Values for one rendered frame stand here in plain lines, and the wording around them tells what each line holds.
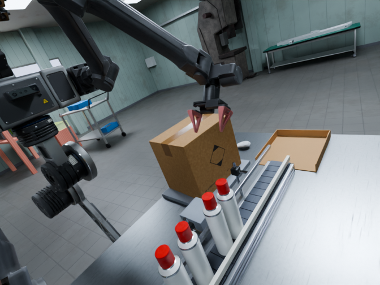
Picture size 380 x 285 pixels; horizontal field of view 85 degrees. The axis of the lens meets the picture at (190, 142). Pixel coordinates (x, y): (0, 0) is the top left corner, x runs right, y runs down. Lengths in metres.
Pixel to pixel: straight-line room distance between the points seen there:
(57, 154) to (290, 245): 0.89
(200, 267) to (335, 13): 7.37
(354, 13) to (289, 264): 7.21
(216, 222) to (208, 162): 0.35
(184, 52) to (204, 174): 0.47
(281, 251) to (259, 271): 0.09
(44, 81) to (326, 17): 7.23
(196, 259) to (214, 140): 0.50
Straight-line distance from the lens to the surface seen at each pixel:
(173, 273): 0.50
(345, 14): 7.59
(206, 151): 0.85
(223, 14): 6.86
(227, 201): 0.60
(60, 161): 0.99
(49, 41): 8.55
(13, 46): 8.16
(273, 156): 1.12
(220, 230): 0.60
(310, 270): 0.71
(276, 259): 0.72
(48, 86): 0.99
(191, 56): 0.65
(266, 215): 0.76
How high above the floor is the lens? 1.43
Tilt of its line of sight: 23 degrees down
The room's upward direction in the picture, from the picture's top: 19 degrees counter-clockwise
